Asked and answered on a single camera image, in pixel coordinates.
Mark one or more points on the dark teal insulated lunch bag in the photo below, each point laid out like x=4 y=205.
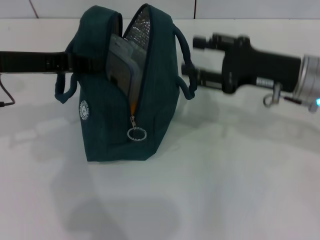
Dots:
x=160 y=100

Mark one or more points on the clear food container blue seal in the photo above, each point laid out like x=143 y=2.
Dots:
x=120 y=65

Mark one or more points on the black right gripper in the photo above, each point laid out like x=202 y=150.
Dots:
x=260 y=67

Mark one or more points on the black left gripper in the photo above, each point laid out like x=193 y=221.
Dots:
x=30 y=62

